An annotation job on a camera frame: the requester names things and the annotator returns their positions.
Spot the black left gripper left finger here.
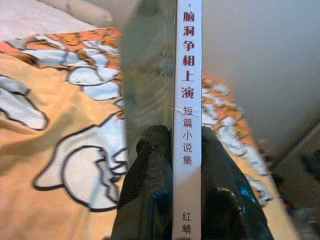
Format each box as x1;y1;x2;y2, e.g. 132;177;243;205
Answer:
111;124;174;240

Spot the yellow cartoon print blanket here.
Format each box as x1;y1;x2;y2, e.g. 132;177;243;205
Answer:
0;26;301;240

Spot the white quilted bedsheet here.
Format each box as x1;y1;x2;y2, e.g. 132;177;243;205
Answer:
0;0;98;42

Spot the dark cover book white spine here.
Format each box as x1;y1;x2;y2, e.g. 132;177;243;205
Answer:
119;0;204;240

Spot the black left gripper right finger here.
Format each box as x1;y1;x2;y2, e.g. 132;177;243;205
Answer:
200;126;275;240

